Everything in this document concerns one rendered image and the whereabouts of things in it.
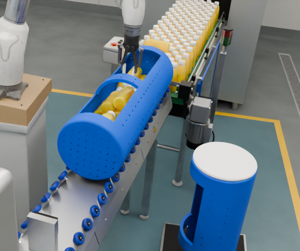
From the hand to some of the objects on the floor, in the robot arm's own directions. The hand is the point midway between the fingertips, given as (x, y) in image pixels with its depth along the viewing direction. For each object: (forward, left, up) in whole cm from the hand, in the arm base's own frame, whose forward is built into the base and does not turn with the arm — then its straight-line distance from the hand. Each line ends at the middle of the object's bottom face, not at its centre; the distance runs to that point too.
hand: (129, 72), depth 231 cm
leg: (+12, +28, -115) cm, 119 cm away
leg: (+26, +25, -114) cm, 119 cm away
